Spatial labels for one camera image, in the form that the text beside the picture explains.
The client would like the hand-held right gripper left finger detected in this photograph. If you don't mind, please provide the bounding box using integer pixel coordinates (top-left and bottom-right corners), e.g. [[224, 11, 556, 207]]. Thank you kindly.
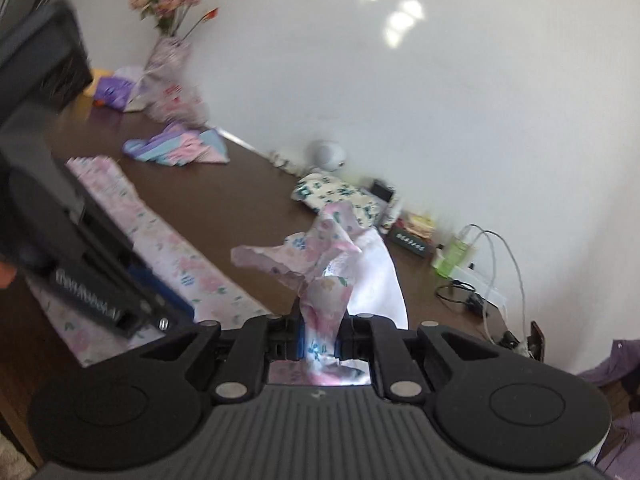
[[140, 307, 306, 407]]

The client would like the folded teal flower print cloth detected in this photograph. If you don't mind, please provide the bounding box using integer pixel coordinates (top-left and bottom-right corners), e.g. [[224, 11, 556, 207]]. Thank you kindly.
[[292, 173, 381, 231]]

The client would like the purple clothing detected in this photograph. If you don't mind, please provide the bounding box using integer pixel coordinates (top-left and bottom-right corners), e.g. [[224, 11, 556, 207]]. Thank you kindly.
[[577, 339, 640, 480]]

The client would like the small white bottle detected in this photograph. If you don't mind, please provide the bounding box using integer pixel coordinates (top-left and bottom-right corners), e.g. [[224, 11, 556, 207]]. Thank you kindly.
[[382, 195, 404, 234]]

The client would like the pink floral dress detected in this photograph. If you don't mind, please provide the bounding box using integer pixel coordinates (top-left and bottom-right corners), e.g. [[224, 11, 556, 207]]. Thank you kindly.
[[27, 156, 409, 387]]

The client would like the black charger box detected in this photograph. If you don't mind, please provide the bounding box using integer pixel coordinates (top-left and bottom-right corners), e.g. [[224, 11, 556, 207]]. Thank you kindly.
[[370, 179, 397, 206]]

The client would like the black cable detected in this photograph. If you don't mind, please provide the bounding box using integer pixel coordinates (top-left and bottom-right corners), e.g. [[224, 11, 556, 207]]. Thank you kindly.
[[434, 282, 489, 314]]

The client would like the yellow container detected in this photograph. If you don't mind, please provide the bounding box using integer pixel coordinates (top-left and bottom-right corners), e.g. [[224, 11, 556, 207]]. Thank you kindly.
[[82, 67, 114, 99]]

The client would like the white robot-shaped speaker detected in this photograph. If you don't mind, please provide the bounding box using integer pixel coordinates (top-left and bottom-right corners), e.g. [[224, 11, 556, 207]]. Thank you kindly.
[[305, 139, 347, 172]]

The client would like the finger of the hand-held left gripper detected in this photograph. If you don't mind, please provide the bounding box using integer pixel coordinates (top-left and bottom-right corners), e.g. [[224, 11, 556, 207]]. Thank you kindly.
[[80, 200, 197, 322], [47, 266, 175, 340]]

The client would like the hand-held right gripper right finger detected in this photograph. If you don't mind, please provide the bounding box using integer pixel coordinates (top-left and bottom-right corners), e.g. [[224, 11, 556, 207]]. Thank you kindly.
[[335, 312, 502, 407]]

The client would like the pink wrapped vase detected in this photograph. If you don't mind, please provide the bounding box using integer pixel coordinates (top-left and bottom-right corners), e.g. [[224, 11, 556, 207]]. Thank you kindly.
[[144, 37, 194, 83]]

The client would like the dark brown phone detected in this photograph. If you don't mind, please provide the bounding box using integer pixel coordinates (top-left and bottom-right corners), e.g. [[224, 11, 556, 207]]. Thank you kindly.
[[529, 320, 546, 362]]

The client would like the clear plastic bag red print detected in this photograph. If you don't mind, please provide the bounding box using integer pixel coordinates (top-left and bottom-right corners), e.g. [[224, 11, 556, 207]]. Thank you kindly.
[[149, 82, 209, 126]]

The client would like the purple tissue pack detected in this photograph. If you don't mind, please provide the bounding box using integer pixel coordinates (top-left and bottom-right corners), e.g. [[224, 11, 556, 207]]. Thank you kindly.
[[94, 75, 137, 110]]

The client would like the green spray bottle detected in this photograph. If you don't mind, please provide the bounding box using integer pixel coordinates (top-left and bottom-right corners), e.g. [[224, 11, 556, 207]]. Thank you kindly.
[[436, 234, 474, 279]]

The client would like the dark rectangular box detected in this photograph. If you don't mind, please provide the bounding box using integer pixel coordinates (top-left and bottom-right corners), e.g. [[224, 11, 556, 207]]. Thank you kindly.
[[389, 225, 434, 259]]

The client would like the white power bank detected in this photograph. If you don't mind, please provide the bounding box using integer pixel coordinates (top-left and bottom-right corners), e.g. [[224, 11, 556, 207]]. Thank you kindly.
[[450, 264, 507, 307]]

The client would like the blue and purple garment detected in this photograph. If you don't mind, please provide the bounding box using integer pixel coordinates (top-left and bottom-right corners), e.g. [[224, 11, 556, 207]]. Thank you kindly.
[[122, 122, 231, 166]]

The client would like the yellow snack box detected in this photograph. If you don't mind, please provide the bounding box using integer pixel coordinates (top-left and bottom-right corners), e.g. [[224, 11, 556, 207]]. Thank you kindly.
[[405, 212, 436, 239]]

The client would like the white charging cable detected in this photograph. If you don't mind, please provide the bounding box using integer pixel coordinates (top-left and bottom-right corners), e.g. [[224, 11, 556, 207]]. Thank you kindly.
[[464, 224, 527, 347]]

